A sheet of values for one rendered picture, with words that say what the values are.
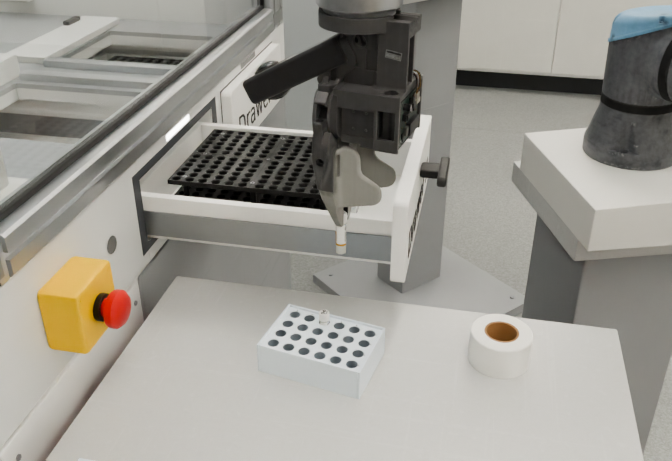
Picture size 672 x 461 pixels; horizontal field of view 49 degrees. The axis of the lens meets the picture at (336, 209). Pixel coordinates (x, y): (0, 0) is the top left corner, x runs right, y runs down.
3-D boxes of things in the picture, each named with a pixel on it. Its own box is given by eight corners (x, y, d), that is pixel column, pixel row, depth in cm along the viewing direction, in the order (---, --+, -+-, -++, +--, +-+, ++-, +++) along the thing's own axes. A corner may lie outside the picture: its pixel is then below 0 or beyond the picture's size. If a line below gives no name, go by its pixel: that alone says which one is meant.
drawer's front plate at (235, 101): (282, 97, 146) (280, 42, 141) (235, 156, 121) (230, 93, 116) (273, 96, 147) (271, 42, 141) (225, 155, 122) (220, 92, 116)
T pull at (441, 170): (449, 164, 100) (450, 155, 99) (445, 189, 93) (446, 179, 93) (423, 162, 100) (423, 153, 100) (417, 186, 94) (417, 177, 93)
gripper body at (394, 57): (395, 163, 64) (402, 25, 58) (305, 148, 67) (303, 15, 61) (420, 132, 70) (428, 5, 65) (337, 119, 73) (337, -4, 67)
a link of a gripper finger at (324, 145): (326, 198, 67) (328, 106, 63) (311, 195, 68) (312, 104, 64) (345, 180, 71) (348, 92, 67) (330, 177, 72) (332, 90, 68)
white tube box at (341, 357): (384, 353, 86) (385, 327, 85) (359, 400, 80) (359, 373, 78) (289, 328, 91) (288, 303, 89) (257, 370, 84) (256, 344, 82)
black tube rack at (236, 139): (358, 180, 110) (359, 140, 106) (334, 240, 94) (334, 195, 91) (217, 167, 114) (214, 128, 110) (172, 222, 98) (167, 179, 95)
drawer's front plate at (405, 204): (427, 180, 114) (431, 113, 108) (404, 285, 89) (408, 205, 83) (416, 179, 114) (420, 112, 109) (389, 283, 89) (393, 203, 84)
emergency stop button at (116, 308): (137, 314, 77) (131, 283, 76) (119, 337, 74) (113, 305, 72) (110, 310, 78) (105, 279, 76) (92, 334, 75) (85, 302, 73)
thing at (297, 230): (415, 175, 112) (417, 138, 109) (391, 265, 90) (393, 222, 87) (168, 153, 119) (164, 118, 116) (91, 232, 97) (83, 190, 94)
